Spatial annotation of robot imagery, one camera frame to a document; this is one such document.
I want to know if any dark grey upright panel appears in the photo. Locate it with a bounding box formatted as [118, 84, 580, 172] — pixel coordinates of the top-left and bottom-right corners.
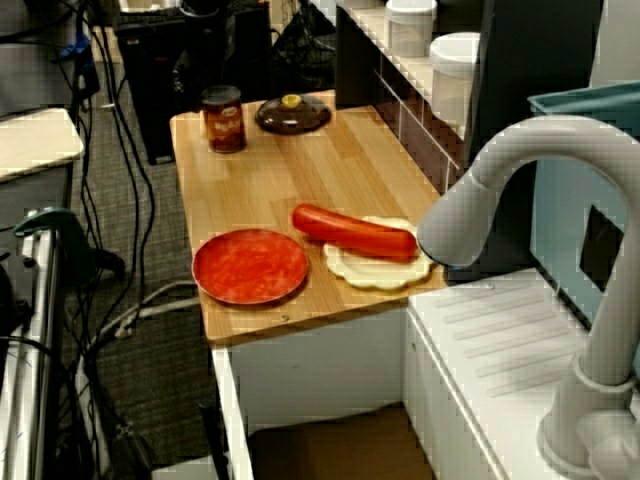
[462, 0, 604, 271]

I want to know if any white cable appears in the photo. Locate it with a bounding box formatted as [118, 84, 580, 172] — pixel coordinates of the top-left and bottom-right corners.
[92, 282, 201, 341]

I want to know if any grey toy faucet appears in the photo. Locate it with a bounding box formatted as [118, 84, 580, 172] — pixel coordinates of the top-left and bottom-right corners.
[416, 115, 640, 479]

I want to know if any brown lid with yellow knob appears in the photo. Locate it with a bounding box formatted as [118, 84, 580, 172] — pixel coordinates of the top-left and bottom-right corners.
[254, 94, 333, 135]

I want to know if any teal plastic bin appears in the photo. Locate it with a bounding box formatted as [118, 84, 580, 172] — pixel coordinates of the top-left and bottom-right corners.
[527, 82, 640, 331]

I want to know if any black computer case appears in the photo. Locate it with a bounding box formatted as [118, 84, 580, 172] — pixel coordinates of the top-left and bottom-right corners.
[113, 4, 271, 166]

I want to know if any white plastic jar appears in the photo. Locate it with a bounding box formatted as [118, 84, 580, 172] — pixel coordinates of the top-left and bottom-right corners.
[428, 32, 481, 126]
[384, 0, 438, 57]

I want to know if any red toy sausage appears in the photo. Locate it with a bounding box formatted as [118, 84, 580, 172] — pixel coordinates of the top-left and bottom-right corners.
[292, 203, 419, 260]

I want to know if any white kitchen cabinet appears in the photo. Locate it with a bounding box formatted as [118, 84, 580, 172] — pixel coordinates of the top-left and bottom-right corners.
[212, 307, 409, 480]

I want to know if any green power drill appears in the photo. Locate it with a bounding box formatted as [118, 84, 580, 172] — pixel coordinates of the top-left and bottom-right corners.
[12, 207, 126, 281]

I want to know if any cream flower-shaped plate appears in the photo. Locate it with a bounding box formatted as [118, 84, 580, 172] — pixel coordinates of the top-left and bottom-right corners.
[322, 215, 434, 291]

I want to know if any blue plastic clip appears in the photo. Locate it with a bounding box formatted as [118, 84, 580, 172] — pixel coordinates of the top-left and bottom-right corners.
[52, 34, 94, 64]

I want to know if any black power supply box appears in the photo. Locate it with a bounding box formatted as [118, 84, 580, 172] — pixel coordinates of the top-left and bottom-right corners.
[0, 259, 34, 336]

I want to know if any red round plate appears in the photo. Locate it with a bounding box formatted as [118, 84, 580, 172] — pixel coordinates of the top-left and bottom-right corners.
[191, 228, 310, 306]

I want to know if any black mesh net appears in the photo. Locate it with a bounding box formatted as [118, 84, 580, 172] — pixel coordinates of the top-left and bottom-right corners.
[272, 0, 336, 91]

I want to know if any white desk board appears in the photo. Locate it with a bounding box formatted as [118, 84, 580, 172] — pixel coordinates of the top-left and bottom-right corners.
[0, 107, 84, 184]

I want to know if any aluminium profile rail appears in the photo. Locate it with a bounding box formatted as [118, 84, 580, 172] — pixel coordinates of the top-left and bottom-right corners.
[0, 219, 64, 480]

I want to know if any beans can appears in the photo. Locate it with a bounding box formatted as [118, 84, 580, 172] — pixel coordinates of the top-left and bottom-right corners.
[201, 84, 248, 155]

